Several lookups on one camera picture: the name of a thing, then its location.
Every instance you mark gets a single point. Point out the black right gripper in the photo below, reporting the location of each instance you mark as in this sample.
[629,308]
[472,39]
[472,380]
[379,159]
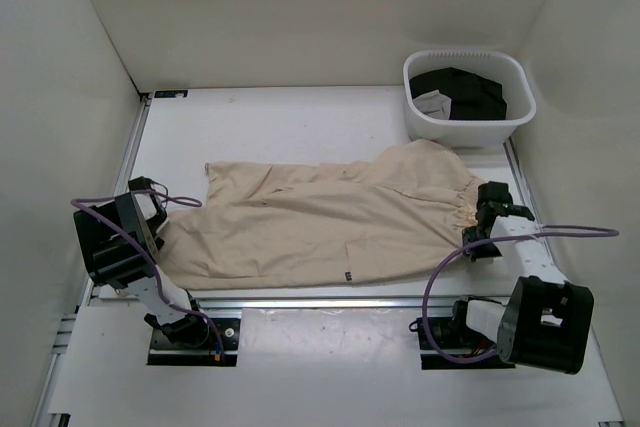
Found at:
[476,253]

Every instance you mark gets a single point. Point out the beige trousers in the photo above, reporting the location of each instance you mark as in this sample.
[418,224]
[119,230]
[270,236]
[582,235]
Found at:
[287,225]

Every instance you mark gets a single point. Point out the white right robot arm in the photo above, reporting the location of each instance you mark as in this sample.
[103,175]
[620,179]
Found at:
[543,325]

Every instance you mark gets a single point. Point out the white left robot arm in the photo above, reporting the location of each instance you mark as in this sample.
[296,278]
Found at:
[120,242]

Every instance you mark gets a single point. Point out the black trousers in basket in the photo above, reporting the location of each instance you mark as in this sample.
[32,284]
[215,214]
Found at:
[456,95]

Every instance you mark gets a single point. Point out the black label sticker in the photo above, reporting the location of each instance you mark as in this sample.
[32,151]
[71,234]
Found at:
[170,94]

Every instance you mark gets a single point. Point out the white plastic basket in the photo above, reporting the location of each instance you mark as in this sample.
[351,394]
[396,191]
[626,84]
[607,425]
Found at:
[490,64]

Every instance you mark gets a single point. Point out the aluminium right side rail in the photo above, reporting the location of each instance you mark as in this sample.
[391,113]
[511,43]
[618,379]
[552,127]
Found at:
[519,177]

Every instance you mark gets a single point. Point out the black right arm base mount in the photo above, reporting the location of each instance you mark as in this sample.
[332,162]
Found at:
[457,340]

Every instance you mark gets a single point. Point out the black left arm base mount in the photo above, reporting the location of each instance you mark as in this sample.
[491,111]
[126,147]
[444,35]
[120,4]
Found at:
[201,352]

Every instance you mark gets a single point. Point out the aluminium front rail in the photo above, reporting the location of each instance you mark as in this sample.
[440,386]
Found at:
[339,302]

